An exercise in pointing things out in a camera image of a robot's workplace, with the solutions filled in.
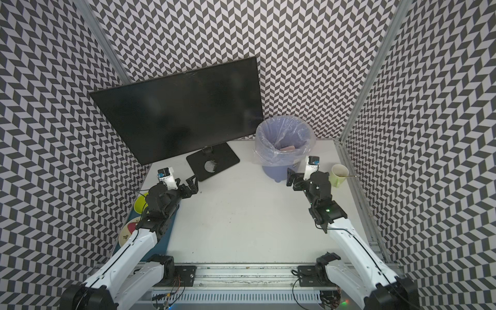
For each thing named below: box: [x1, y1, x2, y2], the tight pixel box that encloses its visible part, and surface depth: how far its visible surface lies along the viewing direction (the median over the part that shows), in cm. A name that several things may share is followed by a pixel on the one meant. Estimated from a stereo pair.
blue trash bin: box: [253, 115, 316, 183], surface depth 89 cm
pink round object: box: [127, 222, 137, 234], surface depth 86 cm
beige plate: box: [118, 216, 141, 248], surface depth 84 cm
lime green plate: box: [133, 192, 150, 215], surface depth 88 cm
